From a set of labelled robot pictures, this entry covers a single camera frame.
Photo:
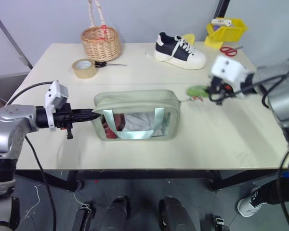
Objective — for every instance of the white crumpled paper in pouch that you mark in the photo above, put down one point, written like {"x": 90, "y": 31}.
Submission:
{"x": 139, "y": 122}

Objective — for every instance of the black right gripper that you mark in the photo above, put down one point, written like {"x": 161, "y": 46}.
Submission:
{"x": 220, "y": 87}

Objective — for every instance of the brown packing tape roll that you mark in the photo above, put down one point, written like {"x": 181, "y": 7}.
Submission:
{"x": 84, "y": 71}

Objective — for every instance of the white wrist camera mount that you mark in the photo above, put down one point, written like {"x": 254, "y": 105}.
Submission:
{"x": 227, "y": 68}
{"x": 53, "y": 92}

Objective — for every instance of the yellow plastic storage bin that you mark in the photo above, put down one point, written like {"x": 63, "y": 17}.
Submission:
{"x": 227, "y": 33}

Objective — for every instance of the person's black trouser leg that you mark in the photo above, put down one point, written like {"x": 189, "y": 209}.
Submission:
{"x": 272, "y": 191}

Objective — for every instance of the yellow plastic piece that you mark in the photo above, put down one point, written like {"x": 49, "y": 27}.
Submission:
{"x": 190, "y": 38}

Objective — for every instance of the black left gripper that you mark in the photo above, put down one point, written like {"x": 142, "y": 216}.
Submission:
{"x": 62, "y": 118}

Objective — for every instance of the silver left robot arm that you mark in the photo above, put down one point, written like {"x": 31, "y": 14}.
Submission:
{"x": 7, "y": 131}

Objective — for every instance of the black metal post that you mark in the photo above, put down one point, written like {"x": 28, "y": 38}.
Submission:
{"x": 222, "y": 9}

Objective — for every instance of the black table frame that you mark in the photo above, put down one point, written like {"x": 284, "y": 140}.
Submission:
{"x": 144, "y": 175}

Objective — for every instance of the purple item in bin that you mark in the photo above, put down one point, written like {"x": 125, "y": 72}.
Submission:
{"x": 216, "y": 27}

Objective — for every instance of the red item in pouch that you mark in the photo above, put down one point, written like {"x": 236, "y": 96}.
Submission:
{"x": 110, "y": 130}

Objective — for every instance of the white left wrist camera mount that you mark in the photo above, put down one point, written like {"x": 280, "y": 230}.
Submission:
{"x": 53, "y": 92}

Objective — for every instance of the dark rounded shape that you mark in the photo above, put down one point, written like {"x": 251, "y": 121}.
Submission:
{"x": 175, "y": 214}
{"x": 116, "y": 214}

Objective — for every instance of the grey metal pole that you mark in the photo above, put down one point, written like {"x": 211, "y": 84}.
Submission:
{"x": 13, "y": 39}

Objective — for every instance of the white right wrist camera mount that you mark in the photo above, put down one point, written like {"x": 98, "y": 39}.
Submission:
{"x": 227, "y": 68}

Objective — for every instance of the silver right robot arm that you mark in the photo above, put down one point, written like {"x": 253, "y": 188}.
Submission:
{"x": 283, "y": 101}

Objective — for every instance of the green zip pouch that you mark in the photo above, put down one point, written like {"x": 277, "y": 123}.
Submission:
{"x": 137, "y": 99}

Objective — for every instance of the black and white sneaker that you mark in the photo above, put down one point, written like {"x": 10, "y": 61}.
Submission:
{"x": 180, "y": 54}

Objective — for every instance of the person's white sneaker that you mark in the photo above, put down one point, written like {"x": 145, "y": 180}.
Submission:
{"x": 249, "y": 203}

